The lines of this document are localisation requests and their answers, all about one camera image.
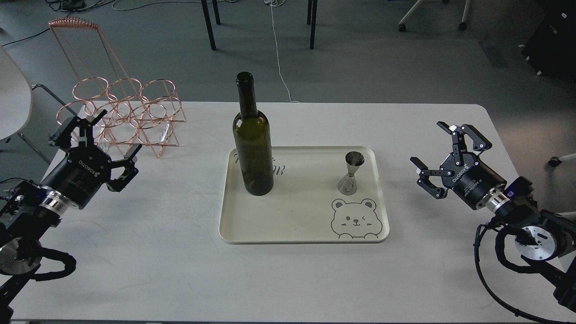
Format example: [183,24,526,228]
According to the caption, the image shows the white floor cable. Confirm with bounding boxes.
[263,0,300,104]

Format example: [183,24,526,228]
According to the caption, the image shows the dark green wine bottle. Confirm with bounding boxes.
[232,72,274,196]

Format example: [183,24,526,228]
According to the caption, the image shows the white round chair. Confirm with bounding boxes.
[0,49,65,164]

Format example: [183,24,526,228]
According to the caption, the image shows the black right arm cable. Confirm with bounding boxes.
[473,223,576,324]

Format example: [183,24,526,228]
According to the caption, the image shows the black floor cables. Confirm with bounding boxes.
[0,0,117,48]

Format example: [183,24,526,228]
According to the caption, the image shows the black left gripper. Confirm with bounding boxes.
[40,109,142,209]

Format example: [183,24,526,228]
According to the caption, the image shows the cream bear serving tray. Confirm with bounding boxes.
[219,146,390,244]

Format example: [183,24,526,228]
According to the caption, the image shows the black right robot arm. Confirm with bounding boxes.
[410,121,575,311]

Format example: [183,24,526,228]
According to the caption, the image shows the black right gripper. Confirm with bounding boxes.
[410,121,508,211]

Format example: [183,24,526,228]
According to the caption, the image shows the copper wire bottle rack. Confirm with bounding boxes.
[49,17,187,157]

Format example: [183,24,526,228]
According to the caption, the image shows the black equipment case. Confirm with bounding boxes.
[521,0,576,77]

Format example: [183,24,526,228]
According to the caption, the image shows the black table legs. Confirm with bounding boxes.
[201,0,318,51]

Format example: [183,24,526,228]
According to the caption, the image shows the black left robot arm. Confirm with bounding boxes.
[0,109,142,324]

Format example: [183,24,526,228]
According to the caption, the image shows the steel double jigger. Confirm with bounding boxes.
[337,151,365,196]

